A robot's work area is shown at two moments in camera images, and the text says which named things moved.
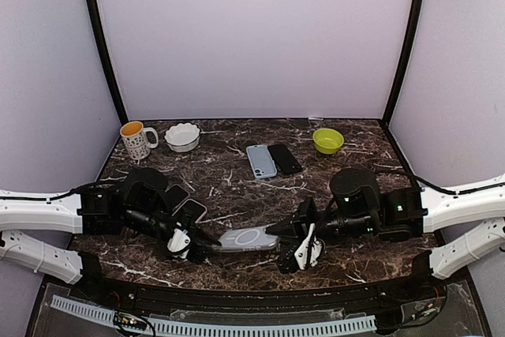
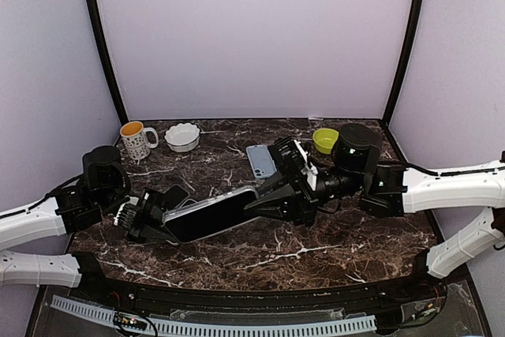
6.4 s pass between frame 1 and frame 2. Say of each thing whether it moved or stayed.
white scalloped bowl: stayed
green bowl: stayed
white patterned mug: stayed
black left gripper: moved
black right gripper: moved
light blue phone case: stayed
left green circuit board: stayed
